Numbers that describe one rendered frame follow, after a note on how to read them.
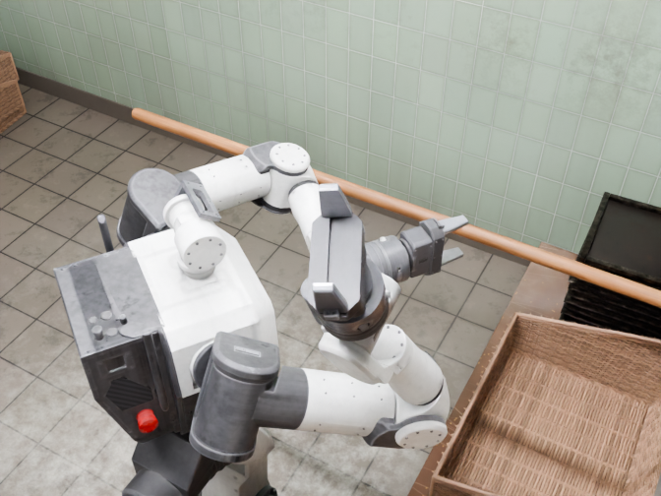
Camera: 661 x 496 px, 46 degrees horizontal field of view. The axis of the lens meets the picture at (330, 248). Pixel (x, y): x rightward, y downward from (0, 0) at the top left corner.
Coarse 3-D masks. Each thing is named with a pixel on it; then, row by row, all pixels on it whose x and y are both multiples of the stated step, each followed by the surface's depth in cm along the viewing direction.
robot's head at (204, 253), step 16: (176, 208) 117; (192, 208) 117; (176, 224) 116; (192, 224) 113; (208, 224) 114; (176, 240) 114; (192, 240) 111; (208, 240) 112; (176, 256) 120; (192, 256) 113; (208, 256) 114
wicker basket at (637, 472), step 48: (528, 336) 206; (576, 336) 198; (624, 336) 190; (480, 384) 187; (576, 384) 205; (624, 384) 200; (480, 432) 194; (528, 432) 194; (576, 432) 194; (624, 432) 194; (432, 480) 170; (480, 480) 185; (576, 480) 185; (624, 480) 185
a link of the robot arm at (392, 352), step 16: (384, 336) 106; (400, 336) 105; (336, 352) 96; (352, 352) 96; (384, 352) 105; (400, 352) 104; (352, 368) 99; (368, 368) 98; (384, 368) 101; (400, 368) 104
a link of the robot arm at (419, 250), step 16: (432, 224) 141; (384, 240) 141; (400, 240) 143; (416, 240) 140; (432, 240) 141; (400, 256) 139; (416, 256) 141; (432, 256) 143; (400, 272) 139; (416, 272) 144; (432, 272) 146
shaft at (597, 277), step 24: (144, 120) 188; (168, 120) 186; (216, 144) 180; (240, 144) 179; (312, 168) 172; (360, 192) 167; (408, 216) 163; (432, 216) 161; (480, 240) 157; (504, 240) 155; (552, 264) 151; (576, 264) 150; (624, 288) 146; (648, 288) 145
